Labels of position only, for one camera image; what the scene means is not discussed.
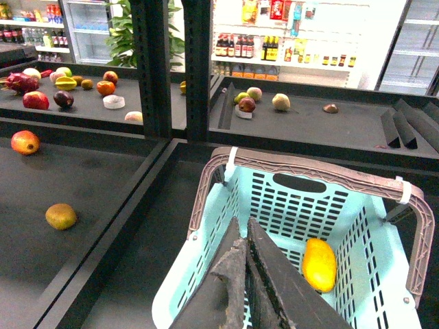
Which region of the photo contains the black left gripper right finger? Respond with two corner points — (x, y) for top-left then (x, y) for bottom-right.
(246, 217), (350, 328)

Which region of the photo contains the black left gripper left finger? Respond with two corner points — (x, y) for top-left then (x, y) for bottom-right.
(170, 217), (247, 328)

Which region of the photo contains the yellow mango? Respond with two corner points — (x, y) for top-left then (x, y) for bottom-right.
(302, 238), (337, 293)

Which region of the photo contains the light blue plastic basket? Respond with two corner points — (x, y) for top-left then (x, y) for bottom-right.
(152, 147), (435, 328)

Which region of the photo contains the brown kiwi fruit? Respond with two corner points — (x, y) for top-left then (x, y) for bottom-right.
(45, 204), (78, 230)

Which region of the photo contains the red apple on disc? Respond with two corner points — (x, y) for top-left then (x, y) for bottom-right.
(238, 97), (256, 113)

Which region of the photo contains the pale pear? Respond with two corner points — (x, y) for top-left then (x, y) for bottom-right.
(272, 93), (291, 111)

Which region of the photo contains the black wedge divider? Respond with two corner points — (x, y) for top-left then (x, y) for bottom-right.
(380, 99), (438, 151)

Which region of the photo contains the white round disc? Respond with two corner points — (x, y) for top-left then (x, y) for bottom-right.
(102, 95), (126, 109)

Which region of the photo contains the orange persimmon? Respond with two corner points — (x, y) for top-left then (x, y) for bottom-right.
(96, 80), (116, 97)

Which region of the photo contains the red yellow apple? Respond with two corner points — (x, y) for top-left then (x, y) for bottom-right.
(11, 130), (40, 156)

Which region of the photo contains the dark purple fruit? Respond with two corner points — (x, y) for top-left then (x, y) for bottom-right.
(54, 90), (74, 108)

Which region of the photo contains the white grocery shelf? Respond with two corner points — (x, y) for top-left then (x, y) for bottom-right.
(211, 1), (372, 88)

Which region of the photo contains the yellow star fruit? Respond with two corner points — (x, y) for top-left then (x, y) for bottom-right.
(55, 76), (77, 91)

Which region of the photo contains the red pomegranate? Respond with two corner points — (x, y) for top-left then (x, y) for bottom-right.
(23, 91), (49, 110)

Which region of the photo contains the green potted plant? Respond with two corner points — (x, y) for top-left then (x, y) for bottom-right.
(105, 1), (185, 69)

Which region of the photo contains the red dragon fruit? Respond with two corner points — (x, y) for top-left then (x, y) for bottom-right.
(1, 73), (39, 95)

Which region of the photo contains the black shelf post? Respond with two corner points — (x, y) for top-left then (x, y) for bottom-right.
(129, 0), (212, 142)

